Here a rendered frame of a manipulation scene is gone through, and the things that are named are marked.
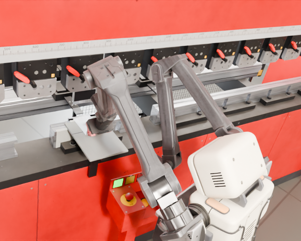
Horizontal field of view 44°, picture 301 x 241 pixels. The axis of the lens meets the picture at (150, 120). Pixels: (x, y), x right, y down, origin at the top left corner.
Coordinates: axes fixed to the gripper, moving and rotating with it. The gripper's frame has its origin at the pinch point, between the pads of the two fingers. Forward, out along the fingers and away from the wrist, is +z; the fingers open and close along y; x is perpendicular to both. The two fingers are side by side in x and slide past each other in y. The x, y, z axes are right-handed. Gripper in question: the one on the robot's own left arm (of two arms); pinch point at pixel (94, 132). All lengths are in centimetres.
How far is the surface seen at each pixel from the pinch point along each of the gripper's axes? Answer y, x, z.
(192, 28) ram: -51, -28, -29
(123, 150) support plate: -7.1, 12.6, -5.4
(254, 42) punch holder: -98, -22, -20
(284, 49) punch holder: -131, -18, -12
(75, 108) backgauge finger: -0.5, -16.9, 11.8
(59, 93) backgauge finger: 2.6, -27.7, 16.2
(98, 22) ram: -2.1, -32.3, -34.0
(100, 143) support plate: 0.0, 6.2, -1.7
